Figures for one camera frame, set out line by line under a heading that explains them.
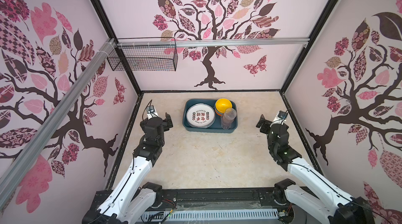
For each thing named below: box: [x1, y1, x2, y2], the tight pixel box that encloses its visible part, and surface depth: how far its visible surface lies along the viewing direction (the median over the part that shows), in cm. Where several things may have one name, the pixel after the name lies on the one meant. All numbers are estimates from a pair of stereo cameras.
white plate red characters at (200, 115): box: [185, 103, 217, 129], surface depth 105 cm
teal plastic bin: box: [182, 98, 239, 134], surface depth 100 cm
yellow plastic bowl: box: [215, 98, 233, 114], surface depth 103 cm
